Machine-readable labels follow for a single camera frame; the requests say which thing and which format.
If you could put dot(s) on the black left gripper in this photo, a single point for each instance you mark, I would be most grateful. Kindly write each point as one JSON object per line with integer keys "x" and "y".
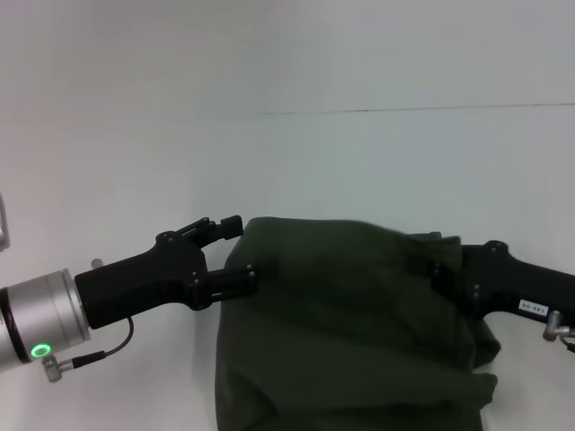
{"x": 139, "y": 278}

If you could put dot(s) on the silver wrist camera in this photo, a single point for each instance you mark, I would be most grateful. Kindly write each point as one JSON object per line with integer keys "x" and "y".
{"x": 3, "y": 220}

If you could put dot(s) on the dark green FREE t-shirt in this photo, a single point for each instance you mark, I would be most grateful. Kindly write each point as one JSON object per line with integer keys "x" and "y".
{"x": 337, "y": 336}

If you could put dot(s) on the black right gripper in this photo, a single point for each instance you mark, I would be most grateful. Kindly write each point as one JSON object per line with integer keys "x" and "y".
{"x": 516, "y": 283}

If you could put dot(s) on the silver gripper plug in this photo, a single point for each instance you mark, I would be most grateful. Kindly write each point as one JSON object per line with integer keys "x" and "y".
{"x": 556, "y": 325}
{"x": 96, "y": 262}

